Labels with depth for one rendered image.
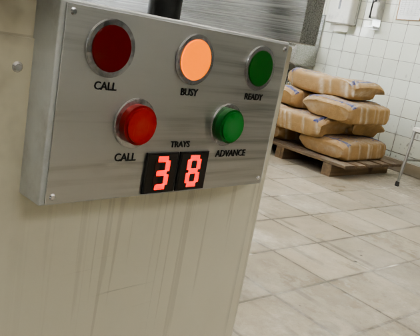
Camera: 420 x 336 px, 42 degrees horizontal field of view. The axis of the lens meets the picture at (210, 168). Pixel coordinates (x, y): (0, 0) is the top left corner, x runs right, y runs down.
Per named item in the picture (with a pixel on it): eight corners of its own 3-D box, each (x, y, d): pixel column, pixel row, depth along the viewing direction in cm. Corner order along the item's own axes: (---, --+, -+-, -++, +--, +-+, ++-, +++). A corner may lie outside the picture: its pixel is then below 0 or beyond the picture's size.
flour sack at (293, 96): (287, 108, 428) (292, 87, 424) (251, 97, 458) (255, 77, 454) (343, 113, 475) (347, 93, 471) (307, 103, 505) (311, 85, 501)
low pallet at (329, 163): (227, 138, 470) (229, 125, 468) (287, 139, 524) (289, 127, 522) (341, 181, 386) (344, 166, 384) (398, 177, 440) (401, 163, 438)
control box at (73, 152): (16, 191, 39) (36, -7, 36) (237, 174, 56) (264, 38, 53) (41, 209, 37) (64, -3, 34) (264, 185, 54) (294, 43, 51)
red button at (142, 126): (110, 141, 40) (115, 101, 40) (142, 140, 42) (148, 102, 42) (123, 146, 39) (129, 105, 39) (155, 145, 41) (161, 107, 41)
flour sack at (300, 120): (248, 118, 446) (253, 97, 442) (281, 119, 475) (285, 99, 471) (320, 141, 397) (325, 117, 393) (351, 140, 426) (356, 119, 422)
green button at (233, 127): (205, 139, 47) (211, 105, 47) (229, 139, 50) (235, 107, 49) (218, 144, 46) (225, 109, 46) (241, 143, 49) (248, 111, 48)
